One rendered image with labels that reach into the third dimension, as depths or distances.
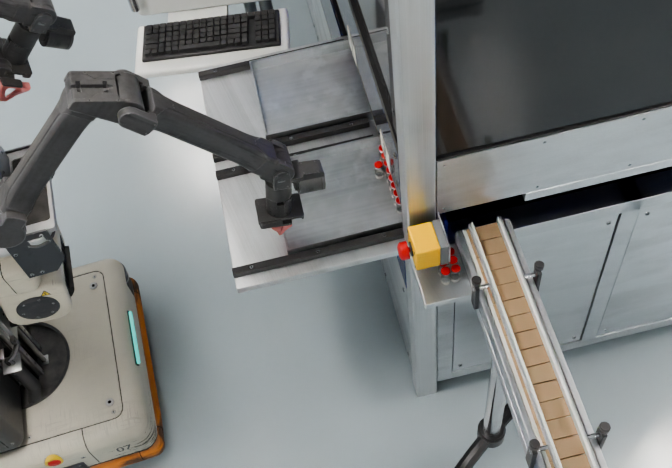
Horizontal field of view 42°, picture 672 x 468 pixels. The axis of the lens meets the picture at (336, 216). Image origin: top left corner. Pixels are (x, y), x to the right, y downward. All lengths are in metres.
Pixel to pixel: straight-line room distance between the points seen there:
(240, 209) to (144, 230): 1.17
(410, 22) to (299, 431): 1.64
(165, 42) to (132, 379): 0.98
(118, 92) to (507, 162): 0.77
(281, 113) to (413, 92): 0.77
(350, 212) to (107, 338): 0.99
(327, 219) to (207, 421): 1.01
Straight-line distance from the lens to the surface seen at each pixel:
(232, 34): 2.56
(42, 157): 1.66
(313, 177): 1.86
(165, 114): 1.60
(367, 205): 2.06
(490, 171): 1.81
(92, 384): 2.68
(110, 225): 3.29
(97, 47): 3.90
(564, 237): 2.15
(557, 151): 1.83
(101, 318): 2.77
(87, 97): 1.55
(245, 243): 2.05
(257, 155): 1.74
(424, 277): 1.96
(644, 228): 2.26
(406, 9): 1.40
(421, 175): 1.75
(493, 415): 2.43
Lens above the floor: 2.59
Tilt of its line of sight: 56 degrees down
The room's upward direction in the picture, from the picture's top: 10 degrees counter-clockwise
